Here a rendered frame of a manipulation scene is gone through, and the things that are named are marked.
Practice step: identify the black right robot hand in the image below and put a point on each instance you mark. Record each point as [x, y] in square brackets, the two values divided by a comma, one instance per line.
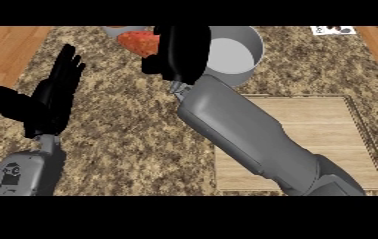
[184, 49]

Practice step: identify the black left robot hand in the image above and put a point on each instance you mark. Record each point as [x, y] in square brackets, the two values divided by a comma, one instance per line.
[54, 93]

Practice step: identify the orange sweet potato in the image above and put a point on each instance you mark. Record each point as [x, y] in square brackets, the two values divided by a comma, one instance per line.
[141, 43]

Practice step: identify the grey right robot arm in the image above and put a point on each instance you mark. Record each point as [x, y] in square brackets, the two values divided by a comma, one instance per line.
[256, 139]

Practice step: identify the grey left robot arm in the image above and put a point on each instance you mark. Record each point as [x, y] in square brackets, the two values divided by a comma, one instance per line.
[30, 169]

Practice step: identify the grey metal pot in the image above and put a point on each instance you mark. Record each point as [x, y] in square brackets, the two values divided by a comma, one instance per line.
[237, 53]

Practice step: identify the pale wooden tray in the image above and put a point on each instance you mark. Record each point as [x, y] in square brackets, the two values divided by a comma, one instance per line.
[305, 139]

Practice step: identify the grey bowl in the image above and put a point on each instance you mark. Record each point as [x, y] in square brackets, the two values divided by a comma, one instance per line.
[123, 30]

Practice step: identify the white printed card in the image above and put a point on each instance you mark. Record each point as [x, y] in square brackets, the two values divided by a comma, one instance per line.
[333, 29]

